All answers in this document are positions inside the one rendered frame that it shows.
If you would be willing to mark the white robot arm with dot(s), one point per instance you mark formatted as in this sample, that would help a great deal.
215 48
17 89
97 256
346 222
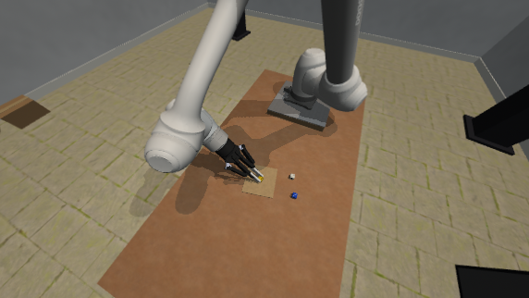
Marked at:
183 129

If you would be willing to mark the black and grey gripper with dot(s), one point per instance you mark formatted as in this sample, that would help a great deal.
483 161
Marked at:
235 157

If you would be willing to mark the beige flat mat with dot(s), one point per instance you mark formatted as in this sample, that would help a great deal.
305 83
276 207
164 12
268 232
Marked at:
264 188

